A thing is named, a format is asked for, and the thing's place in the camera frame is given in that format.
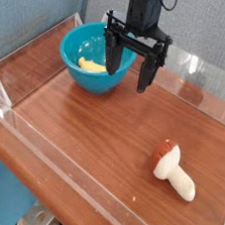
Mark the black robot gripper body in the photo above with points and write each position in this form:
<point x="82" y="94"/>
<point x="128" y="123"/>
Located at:
<point x="139" y="31"/>

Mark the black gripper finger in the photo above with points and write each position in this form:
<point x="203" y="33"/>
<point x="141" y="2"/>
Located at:
<point x="148" y="70"/>
<point x="114" y="50"/>

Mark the yellow toy banana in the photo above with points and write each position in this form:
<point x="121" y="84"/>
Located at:
<point x="91" y="66"/>

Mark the blue plastic bowl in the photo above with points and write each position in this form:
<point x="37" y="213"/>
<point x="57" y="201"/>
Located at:
<point x="87" y="43"/>

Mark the clear acrylic tray walls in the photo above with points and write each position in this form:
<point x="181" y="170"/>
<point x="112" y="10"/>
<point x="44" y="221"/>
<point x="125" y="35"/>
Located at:
<point x="88" y="157"/>

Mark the brown white toy mushroom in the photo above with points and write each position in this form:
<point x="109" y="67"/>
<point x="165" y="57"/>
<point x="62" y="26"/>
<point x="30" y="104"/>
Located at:
<point x="165" y="163"/>

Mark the grey metal bracket under table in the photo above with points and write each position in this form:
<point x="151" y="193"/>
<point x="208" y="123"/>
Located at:
<point x="38" y="215"/>

